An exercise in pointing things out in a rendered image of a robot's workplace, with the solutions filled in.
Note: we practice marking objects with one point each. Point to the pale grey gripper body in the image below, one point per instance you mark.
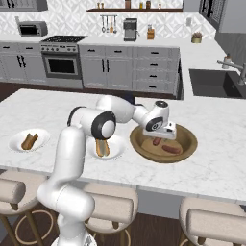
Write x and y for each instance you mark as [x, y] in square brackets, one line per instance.
[157, 133]

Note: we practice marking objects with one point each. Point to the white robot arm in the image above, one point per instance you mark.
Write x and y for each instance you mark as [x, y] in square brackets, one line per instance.
[68, 166]

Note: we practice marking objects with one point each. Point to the brown sausage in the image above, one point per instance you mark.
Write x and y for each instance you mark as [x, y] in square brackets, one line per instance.
[156, 141]
[172, 149]

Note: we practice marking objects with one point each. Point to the brown wooden bowl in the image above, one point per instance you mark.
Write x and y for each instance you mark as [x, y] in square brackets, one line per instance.
[187, 142]

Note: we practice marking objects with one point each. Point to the white plate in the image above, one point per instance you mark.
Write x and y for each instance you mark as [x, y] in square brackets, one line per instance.
[40, 136]
[117, 147]

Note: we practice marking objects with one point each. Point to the brown hot dog bun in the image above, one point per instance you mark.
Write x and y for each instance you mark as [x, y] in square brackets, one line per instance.
[29, 141]
[102, 149]

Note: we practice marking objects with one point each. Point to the grey cupboard and drawer run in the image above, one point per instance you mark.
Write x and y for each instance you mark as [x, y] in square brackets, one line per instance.
[128, 68]

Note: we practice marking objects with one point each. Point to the dark sink basin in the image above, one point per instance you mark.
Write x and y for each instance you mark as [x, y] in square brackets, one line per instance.
[211, 84]

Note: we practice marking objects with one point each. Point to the beige upholstered bar stool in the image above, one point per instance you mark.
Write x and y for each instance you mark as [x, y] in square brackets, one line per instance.
[214, 221]
[112, 205]
[19, 192]

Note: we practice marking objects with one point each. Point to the wooden knife block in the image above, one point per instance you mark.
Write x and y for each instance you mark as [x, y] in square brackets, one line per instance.
[150, 33]

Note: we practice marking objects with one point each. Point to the small soap bottle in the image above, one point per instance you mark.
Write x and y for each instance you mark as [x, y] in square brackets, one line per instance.
[227, 61]

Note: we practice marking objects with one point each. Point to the small potted plant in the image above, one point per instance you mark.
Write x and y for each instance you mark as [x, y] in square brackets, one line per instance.
[196, 37]

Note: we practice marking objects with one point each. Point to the steel tap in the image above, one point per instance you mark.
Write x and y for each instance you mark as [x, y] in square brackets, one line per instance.
[238, 68]

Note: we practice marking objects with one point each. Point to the black coffee machine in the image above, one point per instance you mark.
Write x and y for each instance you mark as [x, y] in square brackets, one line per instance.
[130, 30]

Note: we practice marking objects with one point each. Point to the steel range with oven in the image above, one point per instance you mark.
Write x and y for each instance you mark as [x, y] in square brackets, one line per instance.
[62, 64]

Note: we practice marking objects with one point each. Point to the small white jar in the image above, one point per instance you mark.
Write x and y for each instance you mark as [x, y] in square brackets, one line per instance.
[159, 5]

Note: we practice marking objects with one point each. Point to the small dark brown jar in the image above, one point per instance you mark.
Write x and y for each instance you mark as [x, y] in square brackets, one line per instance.
[148, 4]

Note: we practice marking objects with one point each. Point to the small yellow jar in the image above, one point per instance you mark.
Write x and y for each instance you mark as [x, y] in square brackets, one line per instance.
[141, 5]

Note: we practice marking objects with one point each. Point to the small brown bottle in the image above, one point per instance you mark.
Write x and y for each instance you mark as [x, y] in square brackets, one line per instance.
[100, 5]

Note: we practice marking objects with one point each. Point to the grey base cupboard run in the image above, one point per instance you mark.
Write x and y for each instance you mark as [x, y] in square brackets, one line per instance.
[19, 64]

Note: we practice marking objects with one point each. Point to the grey toaster oven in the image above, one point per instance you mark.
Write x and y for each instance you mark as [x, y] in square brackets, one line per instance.
[32, 29]

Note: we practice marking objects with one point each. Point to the rail with hanging utensils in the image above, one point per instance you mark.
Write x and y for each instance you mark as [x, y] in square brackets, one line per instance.
[109, 23]

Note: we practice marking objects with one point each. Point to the dark wooden wall shelf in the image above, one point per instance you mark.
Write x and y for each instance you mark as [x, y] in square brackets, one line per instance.
[134, 10]

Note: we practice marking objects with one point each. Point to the grey glazed wall cupboard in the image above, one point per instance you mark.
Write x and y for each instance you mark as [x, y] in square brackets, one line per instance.
[221, 12]

